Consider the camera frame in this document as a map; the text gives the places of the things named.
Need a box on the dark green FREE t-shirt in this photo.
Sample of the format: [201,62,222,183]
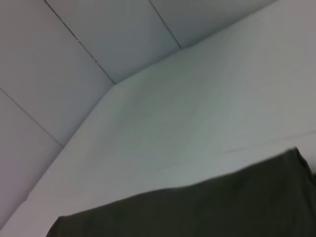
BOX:
[46,147,316,237]

